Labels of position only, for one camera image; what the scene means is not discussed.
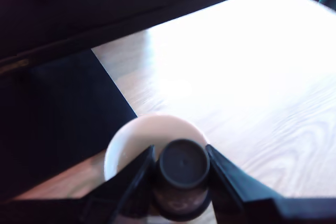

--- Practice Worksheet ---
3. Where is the dark grey coffee capsule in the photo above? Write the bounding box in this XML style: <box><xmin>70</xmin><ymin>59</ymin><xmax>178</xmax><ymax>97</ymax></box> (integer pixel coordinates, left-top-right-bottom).
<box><xmin>152</xmin><ymin>138</ymin><xmax>212</xmax><ymax>222</ymax></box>

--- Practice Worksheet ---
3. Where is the dark night-scene printed mug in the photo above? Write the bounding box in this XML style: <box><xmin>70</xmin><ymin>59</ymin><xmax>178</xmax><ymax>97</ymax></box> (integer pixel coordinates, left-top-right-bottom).
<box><xmin>103</xmin><ymin>113</ymin><xmax>211</xmax><ymax>183</ymax></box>

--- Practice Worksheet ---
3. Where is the black monitor stand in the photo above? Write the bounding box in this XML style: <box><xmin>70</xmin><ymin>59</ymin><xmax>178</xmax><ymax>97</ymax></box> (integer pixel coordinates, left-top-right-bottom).
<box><xmin>0</xmin><ymin>49</ymin><xmax>139</xmax><ymax>204</ymax></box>

